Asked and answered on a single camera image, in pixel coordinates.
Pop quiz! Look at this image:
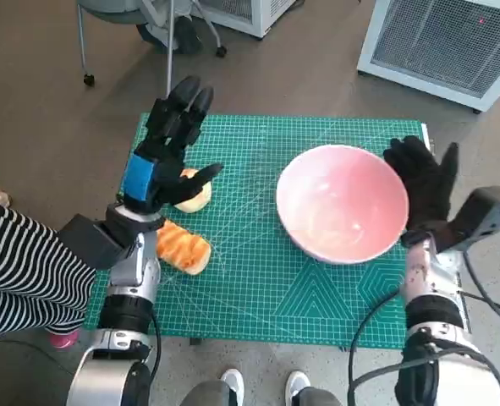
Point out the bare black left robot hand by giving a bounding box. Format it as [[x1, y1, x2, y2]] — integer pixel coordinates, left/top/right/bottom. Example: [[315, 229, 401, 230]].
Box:
[[120, 75, 224, 215]]

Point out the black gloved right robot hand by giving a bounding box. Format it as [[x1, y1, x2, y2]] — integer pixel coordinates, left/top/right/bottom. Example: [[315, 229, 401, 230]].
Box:
[[382, 134, 460, 238]]

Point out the pale round toy bread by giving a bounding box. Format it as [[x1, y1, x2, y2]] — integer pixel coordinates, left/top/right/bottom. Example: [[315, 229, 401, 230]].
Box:
[[173, 167, 212, 214]]

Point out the pink bowl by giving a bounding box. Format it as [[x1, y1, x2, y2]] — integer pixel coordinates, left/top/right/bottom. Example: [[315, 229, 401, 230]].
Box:
[[275, 144, 410, 266]]

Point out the orange striped toy bread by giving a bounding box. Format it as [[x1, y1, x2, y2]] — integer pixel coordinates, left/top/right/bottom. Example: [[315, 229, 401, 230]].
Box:
[[155, 219, 212, 277]]

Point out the person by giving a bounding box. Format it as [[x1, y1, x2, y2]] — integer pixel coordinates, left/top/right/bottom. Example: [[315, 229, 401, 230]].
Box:
[[0, 147, 98, 350], [137, 0, 204, 55], [179, 367, 343, 406]]

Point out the large white mesh cabinet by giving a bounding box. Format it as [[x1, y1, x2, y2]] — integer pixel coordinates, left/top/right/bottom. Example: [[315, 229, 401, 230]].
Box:
[[356, 0, 500, 113]]

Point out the green cutting mat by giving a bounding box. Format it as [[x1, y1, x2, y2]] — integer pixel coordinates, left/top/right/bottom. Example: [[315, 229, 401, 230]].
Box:
[[82, 112, 431, 350]]

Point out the grey chair with casters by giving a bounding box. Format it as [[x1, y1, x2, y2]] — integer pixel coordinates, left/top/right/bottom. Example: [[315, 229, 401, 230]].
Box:
[[76, 0, 228, 101]]

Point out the small white mesh cabinet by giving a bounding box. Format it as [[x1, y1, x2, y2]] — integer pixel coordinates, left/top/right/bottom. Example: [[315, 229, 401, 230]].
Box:
[[190, 0, 297, 38]]

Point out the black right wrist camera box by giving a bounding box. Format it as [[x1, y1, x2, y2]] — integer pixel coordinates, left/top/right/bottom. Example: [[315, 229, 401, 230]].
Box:
[[437, 185, 500, 255]]

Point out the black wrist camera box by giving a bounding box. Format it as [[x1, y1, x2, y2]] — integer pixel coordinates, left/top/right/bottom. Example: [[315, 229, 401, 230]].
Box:
[[57, 213, 128, 270], [437, 185, 500, 255]]

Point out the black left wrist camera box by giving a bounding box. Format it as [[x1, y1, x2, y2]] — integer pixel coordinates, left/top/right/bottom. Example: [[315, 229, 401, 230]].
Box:
[[57, 213, 128, 270]]

